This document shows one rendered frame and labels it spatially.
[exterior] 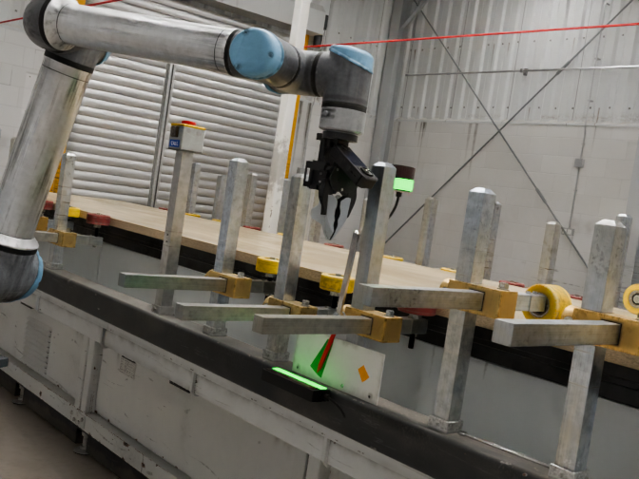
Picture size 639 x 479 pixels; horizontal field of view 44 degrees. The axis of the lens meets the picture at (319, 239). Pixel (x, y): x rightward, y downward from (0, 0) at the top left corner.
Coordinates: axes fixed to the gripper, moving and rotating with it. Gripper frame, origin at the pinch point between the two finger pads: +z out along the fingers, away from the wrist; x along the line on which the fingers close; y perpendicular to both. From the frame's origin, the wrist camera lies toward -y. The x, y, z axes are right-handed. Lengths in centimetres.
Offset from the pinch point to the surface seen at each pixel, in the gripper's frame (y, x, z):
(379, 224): -5.5, -7.3, -3.2
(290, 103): 152, -104, -45
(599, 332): -59, 0, 6
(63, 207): 145, -7, 10
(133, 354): 86, -9, 46
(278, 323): -9.2, 18.1, 16.2
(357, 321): -9.2, -1.3, 15.7
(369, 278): -5.5, -6.7, 7.7
